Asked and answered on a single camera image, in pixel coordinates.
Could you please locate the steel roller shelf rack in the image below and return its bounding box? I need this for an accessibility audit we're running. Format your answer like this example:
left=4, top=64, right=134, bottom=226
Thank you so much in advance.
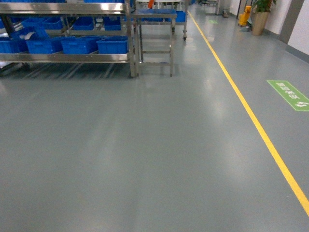
left=0, top=0, right=137, bottom=77

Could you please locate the blue plastic bin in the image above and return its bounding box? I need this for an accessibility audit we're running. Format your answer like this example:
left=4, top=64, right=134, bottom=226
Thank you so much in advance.
left=97, top=36, right=128, bottom=54

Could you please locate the small steel table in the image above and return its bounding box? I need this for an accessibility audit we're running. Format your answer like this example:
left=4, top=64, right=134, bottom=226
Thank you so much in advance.
left=132, top=9, right=177, bottom=76

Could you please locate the yellow mop bucket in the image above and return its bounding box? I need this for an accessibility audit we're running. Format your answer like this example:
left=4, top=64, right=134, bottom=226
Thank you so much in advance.
left=238, top=6, right=252, bottom=27

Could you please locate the green potted plant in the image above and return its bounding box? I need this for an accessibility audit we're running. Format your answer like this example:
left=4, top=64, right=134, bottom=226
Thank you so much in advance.
left=252, top=0, right=277, bottom=36

